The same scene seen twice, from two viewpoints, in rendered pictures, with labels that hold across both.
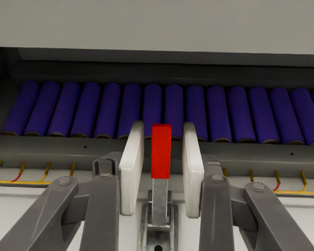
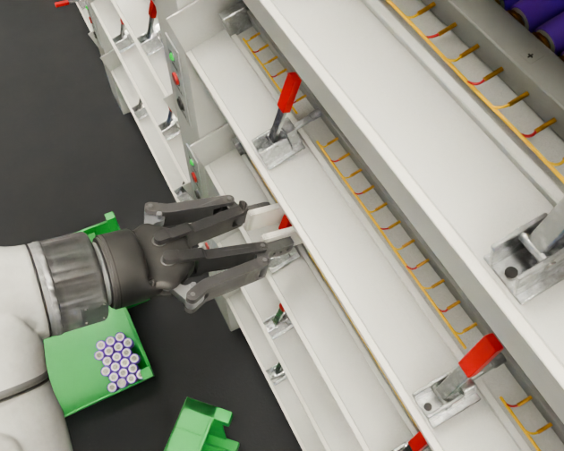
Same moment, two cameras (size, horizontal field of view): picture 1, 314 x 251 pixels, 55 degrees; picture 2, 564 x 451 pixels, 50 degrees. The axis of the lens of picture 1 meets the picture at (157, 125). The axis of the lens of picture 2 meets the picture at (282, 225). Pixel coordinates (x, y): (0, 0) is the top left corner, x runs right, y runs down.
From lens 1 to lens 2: 0.56 m
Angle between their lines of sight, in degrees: 47
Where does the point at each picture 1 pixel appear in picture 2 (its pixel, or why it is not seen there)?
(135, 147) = (268, 209)
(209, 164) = (281, 242)
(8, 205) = (249, 180)
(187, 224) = (293, 267)
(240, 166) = not seen: hidden behind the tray
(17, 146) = not seen: hidden behind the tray
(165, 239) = (277, 261)
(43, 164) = not seen: hidden behind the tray
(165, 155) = (285, 224)
